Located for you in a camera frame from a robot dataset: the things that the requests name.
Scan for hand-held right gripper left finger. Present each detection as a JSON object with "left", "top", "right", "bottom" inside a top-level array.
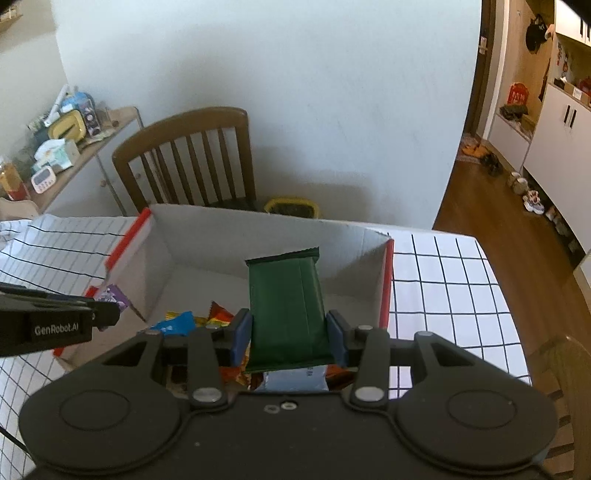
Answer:
[{"left": 98, "top": 309, "right": 253, "bottom": 410}]

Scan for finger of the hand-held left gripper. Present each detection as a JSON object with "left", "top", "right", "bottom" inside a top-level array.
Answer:
[{"left": 0, "top": 283, "right": 101, "bottom": 315}]

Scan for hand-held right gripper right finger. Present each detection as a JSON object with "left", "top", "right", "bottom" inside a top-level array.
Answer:
[{"left": 327, "top": 311, "right": 482, "bottom": 409}]

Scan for orange brown snack packet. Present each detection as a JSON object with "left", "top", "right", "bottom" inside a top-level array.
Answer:
[{"left": 207, "top": 301, "right": 237, "bottom": 328}]

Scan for green snack packet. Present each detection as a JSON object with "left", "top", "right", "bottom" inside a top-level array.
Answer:
[{"left": 243, "top": 246, "right": 335, "bottom": 373}]

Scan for purple snack packet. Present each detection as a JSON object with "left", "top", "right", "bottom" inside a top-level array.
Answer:
[{"left": 95, "top": 283, "right": 131, "bottom": 313}]

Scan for red cardboard box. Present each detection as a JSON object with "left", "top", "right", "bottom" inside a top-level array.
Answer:
[{"left": 52, "top": 204, "right": 396, "bottom": 372}]

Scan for red orange snack packet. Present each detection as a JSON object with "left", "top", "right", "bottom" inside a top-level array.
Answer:
[{"left": 221, "top": 364, "right": 252, "bottom": 388}]

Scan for pale blue snack packet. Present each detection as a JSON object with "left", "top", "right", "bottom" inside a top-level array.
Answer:
[{"left": 262, "top": 366, "right": 329, "bottom": 393}]

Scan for white digital timer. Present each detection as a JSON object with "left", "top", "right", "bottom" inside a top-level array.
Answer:
[{"left": 31, "top": 167, "right": 57, "bottom": 193}]

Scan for orange drink bottle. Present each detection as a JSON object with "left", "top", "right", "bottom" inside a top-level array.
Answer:
[{"left": 0, "top": 157, "right": 29, "bottom": 202}]

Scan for checked white tablecloth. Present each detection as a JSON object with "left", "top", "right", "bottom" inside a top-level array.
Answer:
[{"left": 0, "top": 216, "right": 533, "bottom": 480}]

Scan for yellow rimmed bin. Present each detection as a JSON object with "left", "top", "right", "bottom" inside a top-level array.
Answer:
[{"left": 263, "top": 197, "right": 321, "bottom": 219}]

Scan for pale tissue pack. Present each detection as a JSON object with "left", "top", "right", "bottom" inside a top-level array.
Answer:
[{"left": 34, "top": 138, "right": 80, "bottom": 172}]

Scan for wooden side table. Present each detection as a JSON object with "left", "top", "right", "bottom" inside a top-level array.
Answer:
[{"left": 0, "top": 106, "right": 144, "bottom": 219}]

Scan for yellow storage box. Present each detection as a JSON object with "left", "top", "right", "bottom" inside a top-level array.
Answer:
[{"left": 45, "top": 113, "right": 87, "bottom": 142}]

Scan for blue round container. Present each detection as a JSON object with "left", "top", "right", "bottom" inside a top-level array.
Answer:
[{"left": 60, "top": 91, "right": 96, "bottom": 115}]

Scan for slatted wooden chair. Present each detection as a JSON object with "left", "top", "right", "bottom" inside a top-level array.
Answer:
[{"left": 112, "top": 106, "right": 258, "bottom": 216}]

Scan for light wooden chair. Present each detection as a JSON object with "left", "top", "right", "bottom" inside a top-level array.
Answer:
[{"left": 530, "top": 334, "right": 591, "bottom": 480}]

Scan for white patterned shoes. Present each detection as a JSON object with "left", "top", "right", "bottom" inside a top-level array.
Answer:
[{"left": 523, "top": 189, "right": 546, "bottom": 214}]

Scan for white cabinet unit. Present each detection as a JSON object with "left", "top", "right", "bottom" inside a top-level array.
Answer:
[{"left": 487, "top": 0, "right": 591, "bottom": 261}]

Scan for red ornament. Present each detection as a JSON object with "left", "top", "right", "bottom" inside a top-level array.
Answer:
[{"left": 507, "top": 82, "right": 530, "bottom": 107}]

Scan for black hat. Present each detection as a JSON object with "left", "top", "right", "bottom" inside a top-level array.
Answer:
[{"left": 526, "top": 14, "right": 553, "bottom": 52}]

